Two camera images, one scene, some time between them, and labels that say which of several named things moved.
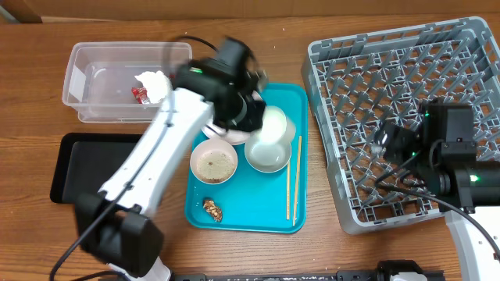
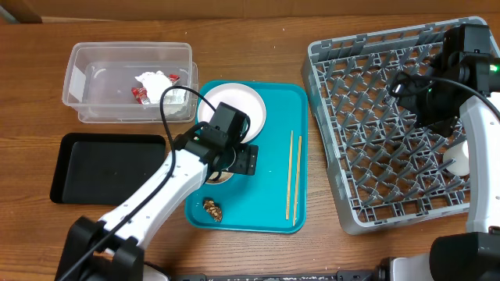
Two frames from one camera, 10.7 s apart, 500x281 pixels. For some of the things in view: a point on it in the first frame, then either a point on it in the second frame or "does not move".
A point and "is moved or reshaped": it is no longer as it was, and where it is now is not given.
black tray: [85, 161] does not move
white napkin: [158, 85] does not move
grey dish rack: [358, 84] does not move
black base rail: [341, 275] does not move
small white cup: [276, 128] is moved or reshaped
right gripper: [398, 135] to [444, 122]
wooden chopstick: [297, 181] does not move
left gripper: [253, 121] to [248, 158]
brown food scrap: [211, 208] does not move
